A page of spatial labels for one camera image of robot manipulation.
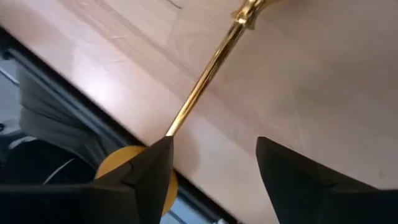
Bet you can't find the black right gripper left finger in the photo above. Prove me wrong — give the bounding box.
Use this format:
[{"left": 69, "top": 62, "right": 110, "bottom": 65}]
[{"left": 90, "top": 136, "right": 174, "bottom": 224}]

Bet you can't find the gold candlestick holder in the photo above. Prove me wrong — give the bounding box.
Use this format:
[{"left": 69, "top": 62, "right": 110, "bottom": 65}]
[{"left": 95, "top": 0, "right": 280, "bottom": 216}]

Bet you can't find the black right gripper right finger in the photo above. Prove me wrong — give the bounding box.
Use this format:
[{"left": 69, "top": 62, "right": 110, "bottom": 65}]
[{"left": 256, "top": 136, "right": 398, "bottom": 224}]

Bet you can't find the black aluminium table frame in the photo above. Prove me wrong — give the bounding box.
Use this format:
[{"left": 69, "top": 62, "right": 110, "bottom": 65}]
[{"left": 0, "top": 26, "right": 240, "bottom": 224}]

